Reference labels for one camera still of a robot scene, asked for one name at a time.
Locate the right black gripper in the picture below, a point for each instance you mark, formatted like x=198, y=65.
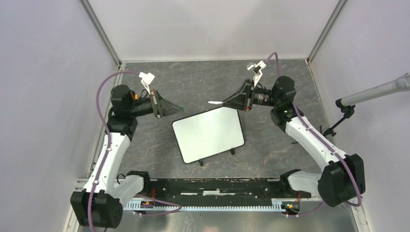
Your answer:
x=243, y=98

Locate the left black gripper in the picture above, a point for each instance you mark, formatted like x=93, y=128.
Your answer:
x=167, y=108

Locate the small whiteboard with stand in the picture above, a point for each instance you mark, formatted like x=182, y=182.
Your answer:
x=208, y=133

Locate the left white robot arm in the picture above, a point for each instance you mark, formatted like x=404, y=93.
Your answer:
x=101, y=202

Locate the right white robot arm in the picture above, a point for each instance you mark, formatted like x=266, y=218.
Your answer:
x=342, y=176

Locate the black microphone stand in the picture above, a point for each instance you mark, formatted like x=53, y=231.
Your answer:
x=347, y=111

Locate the grey microphone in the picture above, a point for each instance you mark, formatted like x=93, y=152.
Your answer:
x=400, y=84

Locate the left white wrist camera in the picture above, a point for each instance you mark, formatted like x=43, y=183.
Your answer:
x=146, y=80

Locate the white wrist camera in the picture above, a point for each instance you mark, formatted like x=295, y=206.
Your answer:
x=256, y=69
x=146, y=80

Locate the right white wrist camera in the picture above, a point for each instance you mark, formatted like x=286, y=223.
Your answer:
x=256, y=69

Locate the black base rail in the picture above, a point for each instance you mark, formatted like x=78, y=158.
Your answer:
x=220, y=191

